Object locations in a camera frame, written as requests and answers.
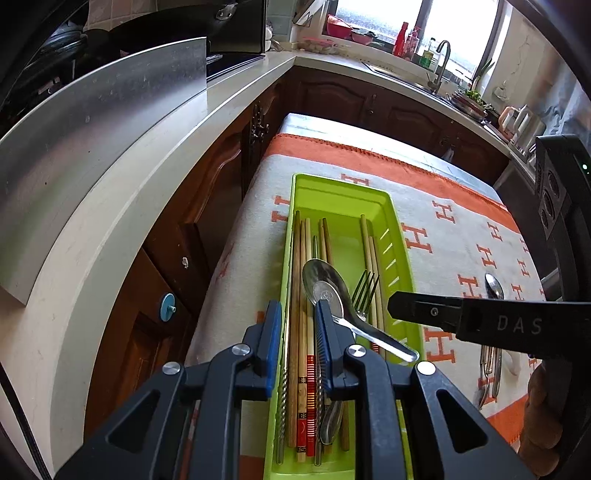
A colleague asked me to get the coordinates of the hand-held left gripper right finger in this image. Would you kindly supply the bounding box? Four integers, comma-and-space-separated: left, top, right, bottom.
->
315, 302, 539, 480

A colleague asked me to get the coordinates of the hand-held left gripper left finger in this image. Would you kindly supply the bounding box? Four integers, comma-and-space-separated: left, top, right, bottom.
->
55, 300, 282, 480

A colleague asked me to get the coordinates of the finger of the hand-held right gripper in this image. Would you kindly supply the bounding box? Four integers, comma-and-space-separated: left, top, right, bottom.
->
388, 291, 465, 340

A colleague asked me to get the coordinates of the cream chopstick with patterned end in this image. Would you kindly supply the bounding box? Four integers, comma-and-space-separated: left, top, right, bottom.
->
298, 220, 309, 463

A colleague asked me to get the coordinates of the steel fork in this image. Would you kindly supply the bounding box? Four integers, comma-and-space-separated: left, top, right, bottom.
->
352, 270, 382, 324

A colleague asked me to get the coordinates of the large steel spoon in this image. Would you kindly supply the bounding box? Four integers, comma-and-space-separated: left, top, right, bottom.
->
302, 258, 419, 366

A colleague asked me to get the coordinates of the metal chopstick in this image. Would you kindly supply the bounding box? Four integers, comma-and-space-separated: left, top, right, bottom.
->
313, 236, 325, 466
276, 222, 294, 464

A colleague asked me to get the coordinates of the small steel spoon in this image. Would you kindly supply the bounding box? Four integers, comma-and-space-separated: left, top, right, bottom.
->
320, 398, 345, 446

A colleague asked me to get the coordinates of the green plastic utensil tray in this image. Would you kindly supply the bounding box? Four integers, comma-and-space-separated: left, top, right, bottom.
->
263, 173, 424, 480

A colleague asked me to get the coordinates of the person's right hand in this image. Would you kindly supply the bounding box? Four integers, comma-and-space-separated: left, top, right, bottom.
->
521, 364, 563, 478

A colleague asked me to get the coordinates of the orange and grey printed blanket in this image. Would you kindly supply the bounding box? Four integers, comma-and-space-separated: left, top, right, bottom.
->
185, 131, 550, 480

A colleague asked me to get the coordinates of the slim steel spoon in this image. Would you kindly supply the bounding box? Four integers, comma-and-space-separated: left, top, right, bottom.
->
484, 272, 506, 400
477, 345, 491, 411

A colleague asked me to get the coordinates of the grey steel appliance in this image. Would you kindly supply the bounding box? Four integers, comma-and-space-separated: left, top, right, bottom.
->
493, 161, 560, 298

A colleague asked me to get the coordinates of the brown wooden cabinet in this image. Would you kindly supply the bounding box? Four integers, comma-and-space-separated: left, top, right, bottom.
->
83, 65, 511, 439

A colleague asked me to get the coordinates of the white electric kettle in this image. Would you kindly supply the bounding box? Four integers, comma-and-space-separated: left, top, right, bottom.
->
500, 104, 533, 136

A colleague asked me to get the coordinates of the steel basin with greens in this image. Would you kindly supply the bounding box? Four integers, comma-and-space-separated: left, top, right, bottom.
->
454, 89, 491, 121

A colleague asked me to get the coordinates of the white kitchen countertop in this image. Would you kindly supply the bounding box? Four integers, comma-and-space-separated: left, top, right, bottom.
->
0, 48, 539, 476

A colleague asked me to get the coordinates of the green onion plant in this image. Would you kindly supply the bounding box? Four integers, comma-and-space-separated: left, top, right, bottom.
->
470, 59, 496, 94

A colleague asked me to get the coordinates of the steel kitchen sink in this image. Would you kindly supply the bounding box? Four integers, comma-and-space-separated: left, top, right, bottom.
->
364, 62, 445, 94

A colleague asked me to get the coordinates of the steel kitchen faucet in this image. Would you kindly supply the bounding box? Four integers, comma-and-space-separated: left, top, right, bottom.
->
426, 40, 452, 92

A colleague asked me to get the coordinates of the steel splash panel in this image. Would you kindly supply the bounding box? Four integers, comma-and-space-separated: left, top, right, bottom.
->
0, 37, 208, 305

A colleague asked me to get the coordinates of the black cooktop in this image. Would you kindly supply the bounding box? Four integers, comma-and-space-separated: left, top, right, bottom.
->
205, 51, 267, 83

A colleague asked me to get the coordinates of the kitchen window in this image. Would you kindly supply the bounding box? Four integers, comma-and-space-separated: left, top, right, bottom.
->
336, 0, 502, 79

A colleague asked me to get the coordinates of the pink plastic bowl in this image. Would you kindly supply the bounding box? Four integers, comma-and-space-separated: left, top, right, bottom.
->
326, 15, 352, 38

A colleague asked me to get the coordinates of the black range hood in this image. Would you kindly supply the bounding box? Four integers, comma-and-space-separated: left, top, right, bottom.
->
85, 0, 269, 57

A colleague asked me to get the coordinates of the dark metal cabinet handle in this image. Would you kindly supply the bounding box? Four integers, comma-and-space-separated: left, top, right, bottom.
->
252, 105, 269, 140

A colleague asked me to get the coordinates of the black cable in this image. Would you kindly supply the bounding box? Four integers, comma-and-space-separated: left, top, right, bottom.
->
0, 367, 52, 480

